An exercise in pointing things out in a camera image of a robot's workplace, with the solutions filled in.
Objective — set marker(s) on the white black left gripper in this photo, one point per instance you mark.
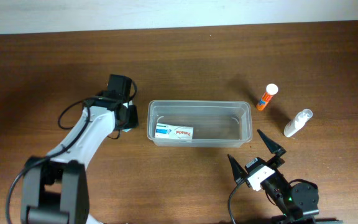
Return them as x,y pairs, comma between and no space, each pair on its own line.
132,116

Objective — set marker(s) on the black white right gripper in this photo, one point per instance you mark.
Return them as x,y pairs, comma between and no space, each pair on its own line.
260,168

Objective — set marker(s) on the white Panadol medicine box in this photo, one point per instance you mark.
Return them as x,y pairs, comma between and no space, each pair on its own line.
167,131

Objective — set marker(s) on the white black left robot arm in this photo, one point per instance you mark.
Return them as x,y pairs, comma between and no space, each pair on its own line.
55,188

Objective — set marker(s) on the clear plastic container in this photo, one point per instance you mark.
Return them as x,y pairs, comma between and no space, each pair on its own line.
214,123

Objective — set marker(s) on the white spray bottle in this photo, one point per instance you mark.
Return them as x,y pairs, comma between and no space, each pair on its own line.
297,122

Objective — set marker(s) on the orange tube white cap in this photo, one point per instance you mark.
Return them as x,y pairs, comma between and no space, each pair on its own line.
270,90

